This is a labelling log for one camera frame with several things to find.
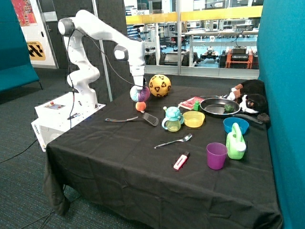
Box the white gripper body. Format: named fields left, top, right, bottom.
left=130, top=65, right=145, bottom=90

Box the pink purple white plush ball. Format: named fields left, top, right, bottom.
left=130, top=86, right=150, bottom=102

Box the black slotted spatula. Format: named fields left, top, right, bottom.
left=105, top=113, right=159, bottom=127

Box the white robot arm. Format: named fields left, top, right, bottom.
left=58, top=10, right=150, bottom=107

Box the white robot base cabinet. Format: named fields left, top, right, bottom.
left=31, top=92, right=105, bottom=152

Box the yellow black soccer ball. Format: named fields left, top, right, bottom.
left=149, top=74, right=171, bottom=97

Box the small orange foam ball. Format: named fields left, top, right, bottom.
left=135, top=102, right=146, bottom=113

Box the black tripod stand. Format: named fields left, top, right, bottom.
left=130, top=24, right=145, bottom=87

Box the red book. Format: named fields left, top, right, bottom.
left=178, top=96, right=204, bottom=110

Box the teal yellow sippy cup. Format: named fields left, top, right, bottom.
left=162, top=106, right=184, bottom=132

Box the green toy block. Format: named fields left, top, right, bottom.
left=193, top=101, right=200, bottom=111

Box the yellow plastic bowl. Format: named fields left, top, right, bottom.
left=183, top=111, right=205, bottom=128

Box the silver fork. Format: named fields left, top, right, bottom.
left=154, top=133, right=193, bottom=149

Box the black frying pan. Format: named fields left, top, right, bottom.
left=200, top=98, right=263, bottom=124

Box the black tablecloth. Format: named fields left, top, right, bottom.
left=43, top=92, right=284, bottom=229

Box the green broccoli toy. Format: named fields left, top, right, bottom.
left=224, top=104, right=235, bottom=113

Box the pink highlighter marker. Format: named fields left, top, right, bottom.
left=173, top=152, right=190, bottom=170

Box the yellow black sign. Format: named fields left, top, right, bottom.
left=27, top=41, right=46, bottom=61

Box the blue plastic bowl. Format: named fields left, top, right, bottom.
left=223, top=117, right=250, bottom=135

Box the purple plastic cup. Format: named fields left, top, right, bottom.
left=206, top=142, right=227, bottom=170

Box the plush dog toy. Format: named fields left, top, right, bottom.
left=228, top=79, right=270, bottom=124

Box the teal sofa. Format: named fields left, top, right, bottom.
left=0, top=0, right=40, bottom=92

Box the green toy watering can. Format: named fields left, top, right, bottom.
left=226, top=123, right=246, bottom=160

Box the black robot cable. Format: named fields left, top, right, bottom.
left=66, top=28, right=143, bottom=129

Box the red wall poster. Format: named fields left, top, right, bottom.
left=11, top=0, right=37, bottom=27

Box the teal partition wall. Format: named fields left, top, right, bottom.
left=257, top=0, right=305, bottom=229

